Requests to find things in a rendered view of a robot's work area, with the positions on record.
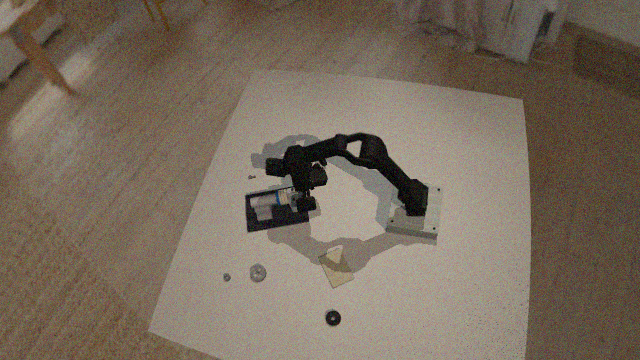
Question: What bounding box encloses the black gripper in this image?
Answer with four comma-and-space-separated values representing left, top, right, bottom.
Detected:
292, 173, 316, 213

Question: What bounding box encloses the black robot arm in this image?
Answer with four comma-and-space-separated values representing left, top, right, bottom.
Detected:
265, 133, 429, 217

